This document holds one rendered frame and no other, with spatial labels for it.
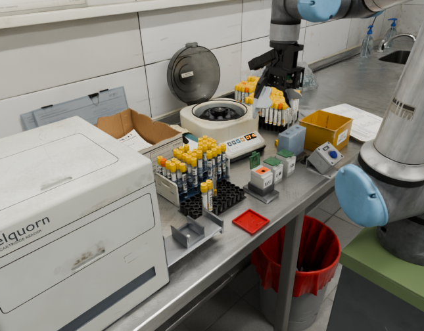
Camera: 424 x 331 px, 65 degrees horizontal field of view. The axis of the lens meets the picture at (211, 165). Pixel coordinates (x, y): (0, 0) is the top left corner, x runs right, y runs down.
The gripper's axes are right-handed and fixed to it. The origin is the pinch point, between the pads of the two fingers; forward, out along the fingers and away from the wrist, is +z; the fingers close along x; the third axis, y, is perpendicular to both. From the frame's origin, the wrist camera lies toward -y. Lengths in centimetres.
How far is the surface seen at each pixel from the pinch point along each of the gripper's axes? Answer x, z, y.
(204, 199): -29.9, 13.2, 8.4
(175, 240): -41.4, 16.5, 13.3
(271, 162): -4.2, 12.5, 5.8
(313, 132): 19.9, 11.0, 1.5
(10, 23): -55, -24, -40
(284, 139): 6.1, 9.9, 0.8
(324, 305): 39, 105, 10
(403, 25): 222, 0, -73
